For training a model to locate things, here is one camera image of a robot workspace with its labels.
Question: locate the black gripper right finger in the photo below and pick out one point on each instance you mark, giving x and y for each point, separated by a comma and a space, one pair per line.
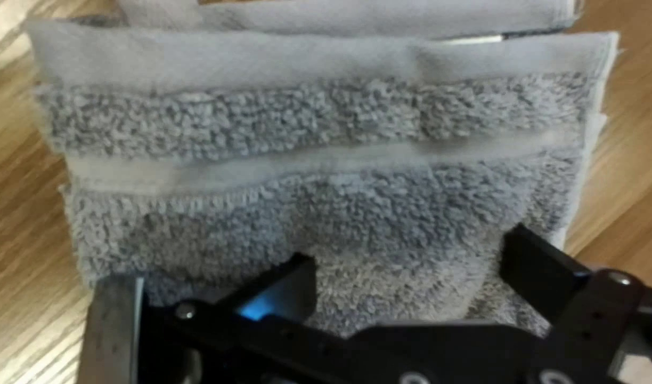
574, 300

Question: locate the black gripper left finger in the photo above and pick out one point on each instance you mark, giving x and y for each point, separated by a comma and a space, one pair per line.
115, 327

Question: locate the grey towel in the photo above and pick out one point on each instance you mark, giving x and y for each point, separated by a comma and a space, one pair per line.
327, 142

